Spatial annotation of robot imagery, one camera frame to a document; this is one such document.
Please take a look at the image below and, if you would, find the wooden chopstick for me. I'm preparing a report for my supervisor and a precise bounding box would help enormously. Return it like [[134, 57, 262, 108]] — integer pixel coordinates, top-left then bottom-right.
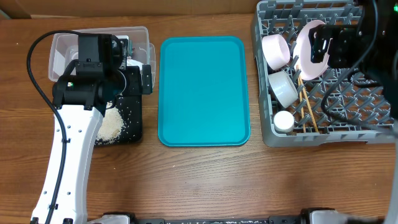
[[297, 76, 306, 133], [294, 65, 319, 133]]

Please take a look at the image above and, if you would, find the large white plate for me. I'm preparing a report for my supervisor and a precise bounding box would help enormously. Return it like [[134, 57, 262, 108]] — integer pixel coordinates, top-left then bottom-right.
[[293, 20, 329, 80]]

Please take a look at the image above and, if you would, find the teal serving tray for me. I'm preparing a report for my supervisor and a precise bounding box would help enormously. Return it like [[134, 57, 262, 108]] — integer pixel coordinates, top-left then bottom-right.
[[158, 36, 251, 147]]

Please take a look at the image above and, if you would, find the white paper cup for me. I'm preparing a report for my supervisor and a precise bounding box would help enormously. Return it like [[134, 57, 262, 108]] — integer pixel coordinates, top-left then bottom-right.
[[273, 111, 294, 133]]

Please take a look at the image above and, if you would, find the grey bowl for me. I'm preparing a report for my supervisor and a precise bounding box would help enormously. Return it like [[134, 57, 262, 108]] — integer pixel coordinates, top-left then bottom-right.
[[268, 71, 298, 108]]

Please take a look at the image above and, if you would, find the grey dishwasher rack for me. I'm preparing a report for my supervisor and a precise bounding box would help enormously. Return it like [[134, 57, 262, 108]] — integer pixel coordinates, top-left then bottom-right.
[[252, 1, 394, 147]]

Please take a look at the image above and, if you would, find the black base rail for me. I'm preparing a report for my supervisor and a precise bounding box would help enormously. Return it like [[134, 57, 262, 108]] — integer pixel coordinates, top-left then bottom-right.
[[86, 215, 343, 224]]

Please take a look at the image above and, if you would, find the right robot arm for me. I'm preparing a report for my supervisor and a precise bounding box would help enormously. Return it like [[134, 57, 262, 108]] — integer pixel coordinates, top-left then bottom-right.
[[308, 1, 397, 138]]

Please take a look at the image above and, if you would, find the pile of rice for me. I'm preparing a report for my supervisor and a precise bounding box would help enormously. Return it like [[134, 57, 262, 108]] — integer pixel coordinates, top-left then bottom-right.
[[95, 101, 141, 146]]

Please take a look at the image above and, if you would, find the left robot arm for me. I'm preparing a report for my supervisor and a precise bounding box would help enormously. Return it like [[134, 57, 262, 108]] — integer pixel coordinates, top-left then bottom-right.
[[30, 30, 154, 223]]

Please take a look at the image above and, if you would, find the clear plastic bin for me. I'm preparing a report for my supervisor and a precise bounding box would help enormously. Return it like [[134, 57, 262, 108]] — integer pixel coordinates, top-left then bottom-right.
[[48, 26, 156, 82]]

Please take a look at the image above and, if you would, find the black plastic tray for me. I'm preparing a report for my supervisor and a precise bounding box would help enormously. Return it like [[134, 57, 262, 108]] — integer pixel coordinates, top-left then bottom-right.
[[93, 93, 144, 147]]

